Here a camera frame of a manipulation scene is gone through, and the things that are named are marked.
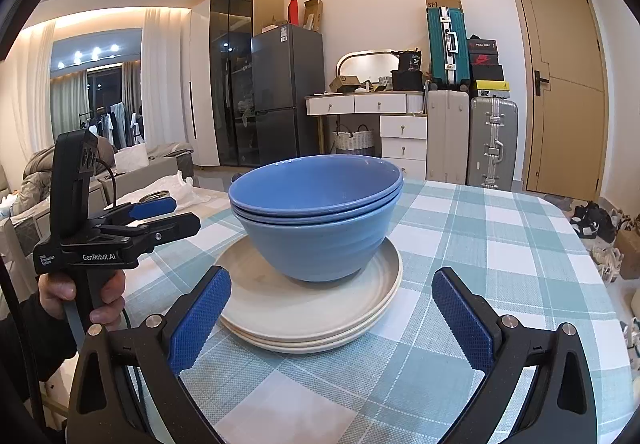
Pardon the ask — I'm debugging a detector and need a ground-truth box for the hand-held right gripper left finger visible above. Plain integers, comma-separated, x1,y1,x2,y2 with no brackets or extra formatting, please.
65,265,233,444

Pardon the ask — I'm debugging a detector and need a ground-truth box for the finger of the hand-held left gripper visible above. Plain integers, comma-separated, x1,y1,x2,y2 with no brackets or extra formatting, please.
90,196,177,227
90,212,202,255

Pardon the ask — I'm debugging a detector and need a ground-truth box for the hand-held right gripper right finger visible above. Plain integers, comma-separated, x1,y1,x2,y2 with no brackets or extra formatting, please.
431,266,601,444

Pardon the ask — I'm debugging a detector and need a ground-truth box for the cream plate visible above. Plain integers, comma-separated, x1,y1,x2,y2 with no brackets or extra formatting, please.
227,309,396,354
220,294,402,345
216,236,404,335

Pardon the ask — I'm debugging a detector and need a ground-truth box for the blue bowl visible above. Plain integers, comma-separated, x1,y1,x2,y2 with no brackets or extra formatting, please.
235,194,403,283
228,155,404,219
231,186,404,225

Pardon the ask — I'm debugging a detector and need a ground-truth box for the person's left forearm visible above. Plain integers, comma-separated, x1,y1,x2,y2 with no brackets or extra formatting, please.
0,296,78,430

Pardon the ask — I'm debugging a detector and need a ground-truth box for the person's left hand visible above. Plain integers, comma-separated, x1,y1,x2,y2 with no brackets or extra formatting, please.
37,269,126,327

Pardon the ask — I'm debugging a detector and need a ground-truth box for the white plastic bag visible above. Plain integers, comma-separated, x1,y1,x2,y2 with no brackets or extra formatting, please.
112,173,223,219

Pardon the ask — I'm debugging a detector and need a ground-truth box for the grey sofa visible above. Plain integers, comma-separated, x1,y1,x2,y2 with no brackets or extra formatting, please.
0,144,196,225

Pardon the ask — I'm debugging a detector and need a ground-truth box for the brown quilted cloth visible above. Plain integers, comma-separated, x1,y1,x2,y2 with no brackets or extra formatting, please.
22,136,118,215

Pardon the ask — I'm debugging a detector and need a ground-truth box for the checked tablecloth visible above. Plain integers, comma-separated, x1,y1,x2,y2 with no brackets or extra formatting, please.
117,179,633,444

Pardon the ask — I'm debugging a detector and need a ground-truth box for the hanging clothes rack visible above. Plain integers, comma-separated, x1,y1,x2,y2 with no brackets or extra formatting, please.
75,101,147,149

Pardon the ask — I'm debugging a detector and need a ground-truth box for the white tall cabinet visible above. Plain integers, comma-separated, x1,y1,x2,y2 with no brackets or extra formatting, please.
189,0,221,169

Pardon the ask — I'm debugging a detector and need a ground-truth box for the white sheer curtain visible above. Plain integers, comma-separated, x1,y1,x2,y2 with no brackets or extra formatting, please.
12,21,57,159
141,8,193,149

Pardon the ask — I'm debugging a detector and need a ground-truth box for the dark glass cabinet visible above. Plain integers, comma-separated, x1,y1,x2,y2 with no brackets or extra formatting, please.
209,0,284,169

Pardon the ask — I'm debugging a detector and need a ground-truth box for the grey door mat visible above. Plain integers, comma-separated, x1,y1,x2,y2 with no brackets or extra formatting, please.
542,193,576,212

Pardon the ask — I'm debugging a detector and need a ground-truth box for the pile of loose shoes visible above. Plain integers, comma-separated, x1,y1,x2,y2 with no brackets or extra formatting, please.
570,201,640,282

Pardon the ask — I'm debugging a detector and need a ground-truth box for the dark grey refrigerator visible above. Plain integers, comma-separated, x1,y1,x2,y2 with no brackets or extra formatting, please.
250,24,327,167

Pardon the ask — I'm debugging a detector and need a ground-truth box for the silver suitcase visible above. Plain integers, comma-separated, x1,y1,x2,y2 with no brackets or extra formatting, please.
467,96,519,192

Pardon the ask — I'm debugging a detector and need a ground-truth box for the white vanity dresser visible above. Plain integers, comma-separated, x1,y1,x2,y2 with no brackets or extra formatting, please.
305,91,428,182

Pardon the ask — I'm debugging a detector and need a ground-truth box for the beige suitcase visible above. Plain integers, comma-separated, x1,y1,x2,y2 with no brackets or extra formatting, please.
425,88,472,185

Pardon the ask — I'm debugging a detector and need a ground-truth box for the woven laundry basket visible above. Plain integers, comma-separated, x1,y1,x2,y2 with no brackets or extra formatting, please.
332,124,376,157

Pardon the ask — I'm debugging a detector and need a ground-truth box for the open cardboard box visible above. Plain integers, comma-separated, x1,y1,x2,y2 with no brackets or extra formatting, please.
329,76,368,94

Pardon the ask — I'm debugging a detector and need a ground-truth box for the yellow and black shoe box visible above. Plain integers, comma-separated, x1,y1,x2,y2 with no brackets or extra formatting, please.
470,80,511,99

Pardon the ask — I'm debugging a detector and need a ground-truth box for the tan door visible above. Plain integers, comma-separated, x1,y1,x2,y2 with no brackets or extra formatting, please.
504,0,608,202

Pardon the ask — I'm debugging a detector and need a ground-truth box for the black storage box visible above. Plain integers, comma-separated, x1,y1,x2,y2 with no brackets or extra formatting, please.
391,70,425,92

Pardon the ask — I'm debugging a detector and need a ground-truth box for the tall cardboard box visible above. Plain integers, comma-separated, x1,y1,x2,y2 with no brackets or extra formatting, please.
303,0,323,32

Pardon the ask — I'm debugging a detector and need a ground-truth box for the oval mirror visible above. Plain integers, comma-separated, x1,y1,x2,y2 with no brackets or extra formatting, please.
335,50,401,92

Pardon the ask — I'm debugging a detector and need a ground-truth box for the black paper bag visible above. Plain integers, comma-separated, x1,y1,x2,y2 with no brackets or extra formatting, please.
396,51,423,74

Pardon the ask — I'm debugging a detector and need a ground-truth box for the teal suitcase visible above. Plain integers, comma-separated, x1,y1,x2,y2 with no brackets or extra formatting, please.
426,6,472,92

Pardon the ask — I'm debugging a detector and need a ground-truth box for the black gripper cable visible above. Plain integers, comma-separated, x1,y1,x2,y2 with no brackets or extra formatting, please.
94,158,121,207

